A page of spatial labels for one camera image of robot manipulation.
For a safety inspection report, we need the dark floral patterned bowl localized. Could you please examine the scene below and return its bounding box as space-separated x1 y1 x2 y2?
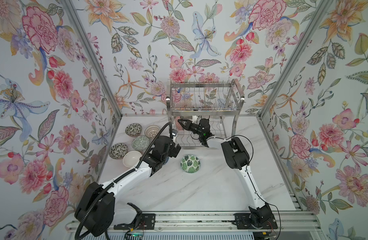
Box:
125 123 143 137

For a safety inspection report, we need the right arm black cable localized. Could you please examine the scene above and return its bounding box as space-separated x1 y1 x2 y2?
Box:
189 131 282 240

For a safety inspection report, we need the pink bowl dark floral inside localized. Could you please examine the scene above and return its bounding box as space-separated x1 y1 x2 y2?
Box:
175 117 184 131

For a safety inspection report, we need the brown white patterned bowl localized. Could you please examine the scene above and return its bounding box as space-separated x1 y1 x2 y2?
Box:
144 125 161 139

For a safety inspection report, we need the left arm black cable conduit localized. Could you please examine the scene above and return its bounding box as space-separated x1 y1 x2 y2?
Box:
74 122 173 240

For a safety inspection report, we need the black white floral bowl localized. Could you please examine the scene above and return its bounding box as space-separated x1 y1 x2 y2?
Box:
109 143 128 160

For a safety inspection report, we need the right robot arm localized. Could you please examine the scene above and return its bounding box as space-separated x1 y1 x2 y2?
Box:
178 119 276 229

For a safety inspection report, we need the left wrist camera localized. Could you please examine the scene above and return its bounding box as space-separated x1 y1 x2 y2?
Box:
170 129 178 140

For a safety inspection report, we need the stainless steel dish rack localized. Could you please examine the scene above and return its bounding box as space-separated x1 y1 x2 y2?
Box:
166 79 245 149

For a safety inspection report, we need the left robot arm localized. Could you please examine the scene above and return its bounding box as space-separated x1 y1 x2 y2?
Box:
75 136 181 240

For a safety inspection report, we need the green leaf patterned bowl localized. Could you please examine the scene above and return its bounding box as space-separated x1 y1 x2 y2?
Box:
181 155 201 174

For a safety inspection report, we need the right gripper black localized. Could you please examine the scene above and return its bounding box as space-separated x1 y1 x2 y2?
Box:
179 119 204 138

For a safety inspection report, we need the green geometric patterned bowl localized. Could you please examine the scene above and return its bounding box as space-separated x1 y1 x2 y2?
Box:
131 136 150 152

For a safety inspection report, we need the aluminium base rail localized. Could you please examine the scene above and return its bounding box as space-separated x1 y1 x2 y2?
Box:
66 210 322 233

